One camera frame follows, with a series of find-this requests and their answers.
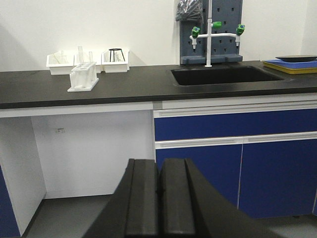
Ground short clear test tube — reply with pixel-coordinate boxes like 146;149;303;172
89;51;94;63

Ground left white storage bin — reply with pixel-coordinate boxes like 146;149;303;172
46;51;74;75

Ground white storage bin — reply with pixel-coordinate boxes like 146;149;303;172
74;52;102;73
46;51;74;75
101;48;130;73

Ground plastic bag of black pegs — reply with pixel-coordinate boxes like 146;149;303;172
175;0;204;23

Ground black shallow dish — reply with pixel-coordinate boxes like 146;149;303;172
275;55;317;62

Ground blue left cabinet door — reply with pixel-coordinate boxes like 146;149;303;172
156;144;242;206

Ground right white storage bin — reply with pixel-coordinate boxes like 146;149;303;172
101;48;130;73

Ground black lab sink basin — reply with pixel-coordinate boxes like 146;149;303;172
171;66;282;86

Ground grey blue pegboard drying rack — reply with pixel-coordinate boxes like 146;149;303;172
175;0;245;65

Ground white lab faucet green knobs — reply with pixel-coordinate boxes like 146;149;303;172
189;0;245;67

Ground blue mat in tray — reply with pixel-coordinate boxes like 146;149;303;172
263;59;317;69

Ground black wire tripod stand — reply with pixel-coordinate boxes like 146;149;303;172
109;48;125;62

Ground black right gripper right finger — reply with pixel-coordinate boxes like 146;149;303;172
160;158;280;238

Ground blue cabinet drawer front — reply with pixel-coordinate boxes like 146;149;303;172
154;109;317;141

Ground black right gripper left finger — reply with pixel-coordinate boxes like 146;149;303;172
84;159;159;238

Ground tall clear test tube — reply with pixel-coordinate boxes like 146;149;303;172
78;46;84;65

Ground yellow tray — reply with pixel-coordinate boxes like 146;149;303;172
262;59;317;74

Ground white test tube rack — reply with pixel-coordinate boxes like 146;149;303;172
67;62;99;92

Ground middle white storage bin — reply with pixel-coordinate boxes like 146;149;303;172
74;52;102;73

